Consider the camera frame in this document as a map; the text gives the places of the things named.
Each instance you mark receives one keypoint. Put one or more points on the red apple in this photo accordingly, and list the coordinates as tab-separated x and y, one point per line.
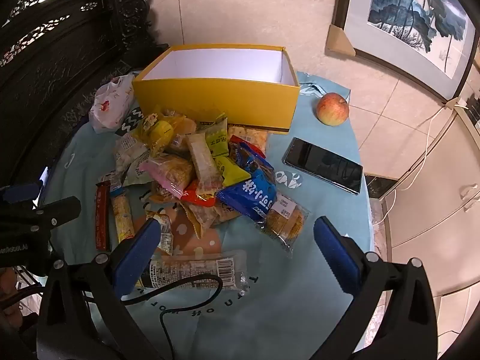
332	108

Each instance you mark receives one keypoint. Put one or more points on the framed painting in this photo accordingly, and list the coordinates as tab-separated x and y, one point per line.
405	7

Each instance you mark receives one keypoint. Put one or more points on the yellow bread packet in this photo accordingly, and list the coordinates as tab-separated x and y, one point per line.
159	135

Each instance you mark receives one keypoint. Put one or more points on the orange rice cracker packet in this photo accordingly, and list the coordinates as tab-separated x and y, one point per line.
251	137

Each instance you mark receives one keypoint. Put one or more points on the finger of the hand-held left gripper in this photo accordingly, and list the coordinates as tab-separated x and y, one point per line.
56	212
22	195

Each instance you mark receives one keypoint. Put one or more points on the blue snack packet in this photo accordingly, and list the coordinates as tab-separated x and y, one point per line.
249	195

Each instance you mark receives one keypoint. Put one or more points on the white plastic bag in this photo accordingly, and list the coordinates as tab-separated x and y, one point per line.
110	105

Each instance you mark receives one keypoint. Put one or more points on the heap of assorted snacks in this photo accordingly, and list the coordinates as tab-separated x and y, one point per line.
176	172

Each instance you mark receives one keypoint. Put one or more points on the cardboard corner protector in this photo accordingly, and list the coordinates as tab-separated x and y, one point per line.
337	41

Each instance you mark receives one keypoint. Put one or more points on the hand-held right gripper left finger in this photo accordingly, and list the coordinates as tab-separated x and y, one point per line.
135	257

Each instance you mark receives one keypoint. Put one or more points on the black smartphone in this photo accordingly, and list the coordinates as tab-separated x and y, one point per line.
322	165

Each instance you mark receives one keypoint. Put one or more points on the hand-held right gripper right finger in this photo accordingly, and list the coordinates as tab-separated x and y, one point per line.
337	255

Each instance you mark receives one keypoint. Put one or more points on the dark carved wooden furniture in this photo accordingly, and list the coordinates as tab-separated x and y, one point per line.
56	63

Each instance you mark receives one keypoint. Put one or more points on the person's left hand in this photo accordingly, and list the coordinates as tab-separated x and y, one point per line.
7	281

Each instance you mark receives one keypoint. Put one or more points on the light blue printed tablecloth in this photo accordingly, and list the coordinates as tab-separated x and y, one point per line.
292	307

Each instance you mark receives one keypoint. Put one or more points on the beige snack bar packet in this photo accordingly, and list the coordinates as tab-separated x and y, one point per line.
200	161

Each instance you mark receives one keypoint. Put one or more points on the yellow cardboard box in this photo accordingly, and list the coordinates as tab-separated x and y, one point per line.
210	101

